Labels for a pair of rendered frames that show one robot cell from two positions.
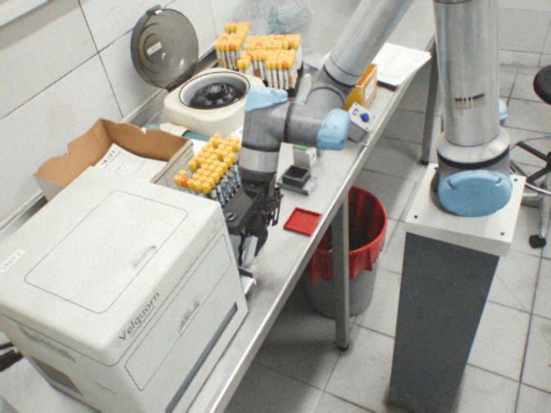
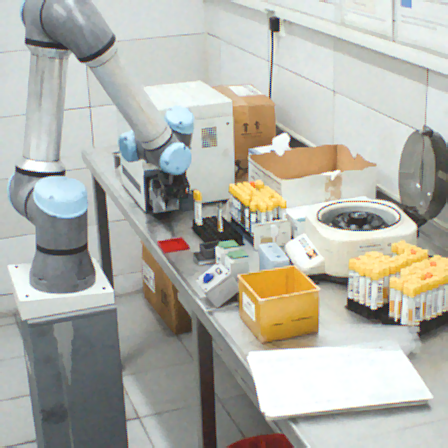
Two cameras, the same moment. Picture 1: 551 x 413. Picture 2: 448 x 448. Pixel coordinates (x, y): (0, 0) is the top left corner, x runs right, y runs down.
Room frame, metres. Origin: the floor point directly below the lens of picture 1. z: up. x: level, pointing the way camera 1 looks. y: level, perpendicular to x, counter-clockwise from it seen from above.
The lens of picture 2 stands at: (2.22, -1.66, 1.78)
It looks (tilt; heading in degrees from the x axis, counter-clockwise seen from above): 22 degrees down; 128
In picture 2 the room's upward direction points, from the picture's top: 2 degrees counter-clockwise
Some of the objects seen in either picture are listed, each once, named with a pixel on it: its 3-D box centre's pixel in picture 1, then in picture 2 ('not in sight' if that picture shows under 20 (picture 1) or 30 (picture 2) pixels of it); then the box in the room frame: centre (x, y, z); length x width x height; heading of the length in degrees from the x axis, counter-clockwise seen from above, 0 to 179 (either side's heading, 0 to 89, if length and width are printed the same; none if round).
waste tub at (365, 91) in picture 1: (348, 87); (278, 303); (1.25, -0.26, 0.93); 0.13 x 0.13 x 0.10; 56
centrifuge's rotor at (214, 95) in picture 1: (216, 99); (358, 227); (1.23, 0.12, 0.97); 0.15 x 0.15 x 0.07
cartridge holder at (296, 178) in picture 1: (297, 178); (212, 252); (0.92, -0.06, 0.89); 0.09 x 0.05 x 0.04; 55
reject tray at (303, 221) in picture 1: (302, 220); (173, 245); (0.79, -0.06, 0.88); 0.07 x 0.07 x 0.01; 57
